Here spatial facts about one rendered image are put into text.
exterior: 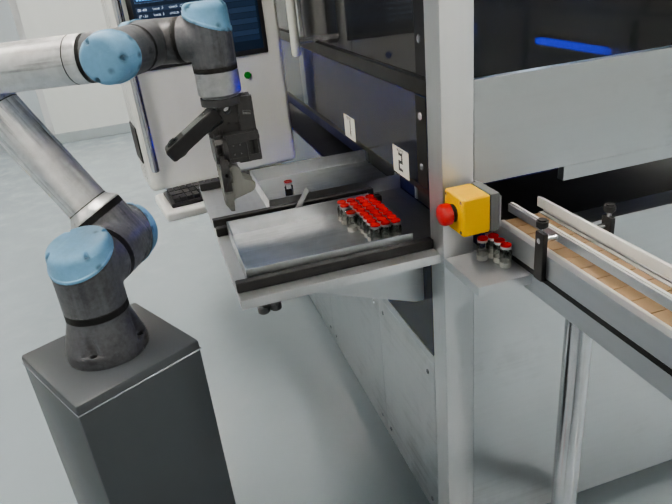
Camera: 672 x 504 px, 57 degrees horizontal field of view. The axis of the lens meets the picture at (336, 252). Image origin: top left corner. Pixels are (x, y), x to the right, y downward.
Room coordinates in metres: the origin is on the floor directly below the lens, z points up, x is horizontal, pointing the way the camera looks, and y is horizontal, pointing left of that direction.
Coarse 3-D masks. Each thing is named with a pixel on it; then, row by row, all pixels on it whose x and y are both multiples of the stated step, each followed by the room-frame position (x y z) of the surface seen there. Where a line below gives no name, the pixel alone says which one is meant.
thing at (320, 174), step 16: (304, 160) 1.68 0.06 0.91; (320, 160) 1.69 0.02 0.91; (336, 160) 1.70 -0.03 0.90; (352, 160) 1.72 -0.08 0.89; (256, 176) 1.64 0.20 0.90; (272, 176) 1.66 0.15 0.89; (288, 176) 1.65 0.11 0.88; (304, 176) 1.64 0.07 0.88; (320, 176) 1.63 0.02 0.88; (336, 176) 1.61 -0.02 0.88; (352, 176) 1.60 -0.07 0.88; (368, 176) 1.58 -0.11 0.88; (384, 176) 1.57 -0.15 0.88; (272, 192) 1.54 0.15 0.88; (320, 192) 1.43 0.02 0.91; (336, 192) 1.44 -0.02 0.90
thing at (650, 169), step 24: (312, 120) 2.37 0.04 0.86; (312, 144) 2.03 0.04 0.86; (336, 144) 2.00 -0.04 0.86; (624, 168) 1.50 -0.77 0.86; (648, 168) 1.48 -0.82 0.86; (504, 192) 1.42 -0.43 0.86; (528, 192) 1.40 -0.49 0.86; (552, 192) 1.39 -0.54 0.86; (576, 192) 1.37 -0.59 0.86; (600, 192) 1.36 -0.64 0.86; (624, 192) 1.34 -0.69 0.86; (648, 192) 1.33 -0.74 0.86; (504, 216) 1.28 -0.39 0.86
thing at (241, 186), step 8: (232, 168) 1.07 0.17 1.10; (232, 176) 1.07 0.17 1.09; (240, 176) 1.07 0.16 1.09; (232, 184) 1.07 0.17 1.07; (240, 184) 1.07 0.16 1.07; (248, 184) 1.08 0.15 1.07; (224, 192) 1.06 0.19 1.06; (232, 192) 1.06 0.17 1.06; (240, 192) 1.07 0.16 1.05; (248, 192) 1.08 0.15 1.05; (232, 200) 1.07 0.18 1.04; (232, 208) 1.08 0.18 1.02
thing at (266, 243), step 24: (264, 216) 1.30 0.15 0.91; (288, 216) 1.32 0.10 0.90; (312, 216) 1.33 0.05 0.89; (336, 216) 1.33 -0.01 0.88; (240, 240) 1.25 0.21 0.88; (264, 240) 1.23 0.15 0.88; (288, 240) 1.22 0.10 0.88; (312, 240) 1.21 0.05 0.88; (336, 240) 1.19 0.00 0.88; (360, 240) 1.18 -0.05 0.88; (384, 240) 1.10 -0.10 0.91; (408, 240) 1.12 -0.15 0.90; (240, 264) 1.12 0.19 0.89; (264, 264) 1.12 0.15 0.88; (288, 264) 1.05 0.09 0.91
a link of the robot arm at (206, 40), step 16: (208, 0) 1.10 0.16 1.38; (192, 16) 1.06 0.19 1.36; (208, 16) 1.06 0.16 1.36; (224, 16) 1.07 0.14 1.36; (176, 32) 1.07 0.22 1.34; (192, 32) 1.06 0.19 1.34; (208, 32) 1.05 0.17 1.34; (224, 32) 1.07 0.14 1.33; (192, 48) 1.06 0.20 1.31; (208, 48) 1.05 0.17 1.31; (224, 48) 1.06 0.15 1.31; (192, 64) 1.08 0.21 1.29; (208, 64) 1.05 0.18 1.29; (224, 64) 1.06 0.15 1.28
